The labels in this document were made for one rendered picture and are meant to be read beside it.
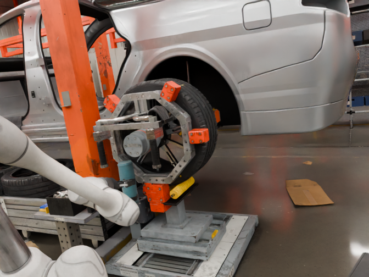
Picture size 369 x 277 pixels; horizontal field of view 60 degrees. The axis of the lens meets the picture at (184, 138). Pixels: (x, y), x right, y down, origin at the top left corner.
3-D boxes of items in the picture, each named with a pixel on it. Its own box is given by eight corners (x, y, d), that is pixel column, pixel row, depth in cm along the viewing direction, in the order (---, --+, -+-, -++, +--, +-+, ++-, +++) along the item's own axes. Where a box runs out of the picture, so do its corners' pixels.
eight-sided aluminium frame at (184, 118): (199, 181, 186) (186, 86, 176) (195, 185, 181) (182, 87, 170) (123, 178, 211) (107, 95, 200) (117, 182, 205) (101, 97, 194)
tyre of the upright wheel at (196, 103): (239, 144, 198) (179, 56, 201) (227, 155, 177) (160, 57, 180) (165, 190, 230) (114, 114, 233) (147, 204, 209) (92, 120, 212)
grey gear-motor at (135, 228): (175, 218, 257) (169, 176, 250) (148, 246, 220) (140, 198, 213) (156, 216, 265) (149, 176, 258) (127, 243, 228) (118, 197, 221)
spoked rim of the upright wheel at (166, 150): (222, 140, 202) (177, 74, 204) (208, 150, 182) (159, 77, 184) (166, 176, 226) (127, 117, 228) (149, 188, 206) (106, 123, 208)
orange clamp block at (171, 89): (175, 100, 182) (182, 86, 178) (169, 102, 175) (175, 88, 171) (165, 94, 184) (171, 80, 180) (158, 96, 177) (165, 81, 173)
